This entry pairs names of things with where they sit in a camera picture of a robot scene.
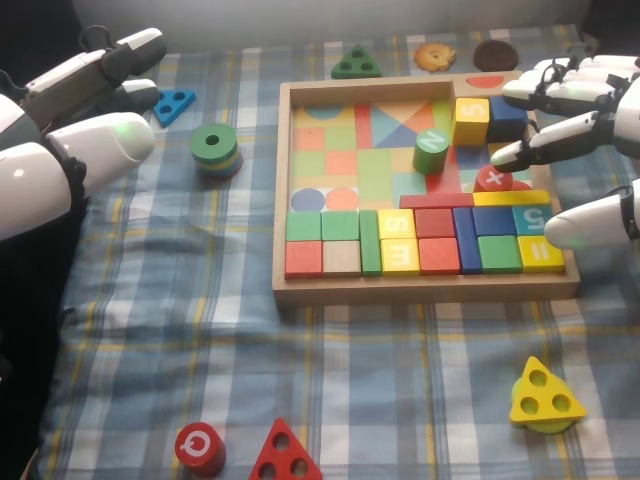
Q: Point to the blue plaid cloth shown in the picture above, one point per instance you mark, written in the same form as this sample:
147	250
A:
200	325

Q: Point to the yellow triangle with three holes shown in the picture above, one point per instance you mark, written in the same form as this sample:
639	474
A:
547	392

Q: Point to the red cylinder with Q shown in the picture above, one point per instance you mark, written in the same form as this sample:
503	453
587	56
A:
210	465

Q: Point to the red triangle with three holes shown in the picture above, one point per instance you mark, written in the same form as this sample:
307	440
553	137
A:
284	456

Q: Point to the brown round disc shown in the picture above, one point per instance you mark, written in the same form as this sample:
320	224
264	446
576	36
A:
495	56

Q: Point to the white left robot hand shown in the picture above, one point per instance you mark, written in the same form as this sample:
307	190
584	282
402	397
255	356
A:
95	145

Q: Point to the yellow cube with number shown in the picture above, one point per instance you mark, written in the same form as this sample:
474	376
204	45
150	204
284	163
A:
470	130

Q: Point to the blue triangle with three holes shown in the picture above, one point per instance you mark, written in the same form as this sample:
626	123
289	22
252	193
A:
167	117

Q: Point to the green round disc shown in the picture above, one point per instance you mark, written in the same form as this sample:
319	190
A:
550	428

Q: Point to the green triangle with three holes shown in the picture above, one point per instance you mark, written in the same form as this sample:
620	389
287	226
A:
345	70

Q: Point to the dark blue cube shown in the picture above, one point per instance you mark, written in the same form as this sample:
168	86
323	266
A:
505	131

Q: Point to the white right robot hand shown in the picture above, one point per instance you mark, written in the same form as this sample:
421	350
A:
580	90

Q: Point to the red cylinder with X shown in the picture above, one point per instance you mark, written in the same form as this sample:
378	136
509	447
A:
492	181

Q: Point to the tan toy cookie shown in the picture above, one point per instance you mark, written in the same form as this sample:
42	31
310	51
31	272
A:
425	57

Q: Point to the green cylinder with N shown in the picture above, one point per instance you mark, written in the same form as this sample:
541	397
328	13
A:
430	155

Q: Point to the wooden puzzle tray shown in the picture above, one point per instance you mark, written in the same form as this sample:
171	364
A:
425	292

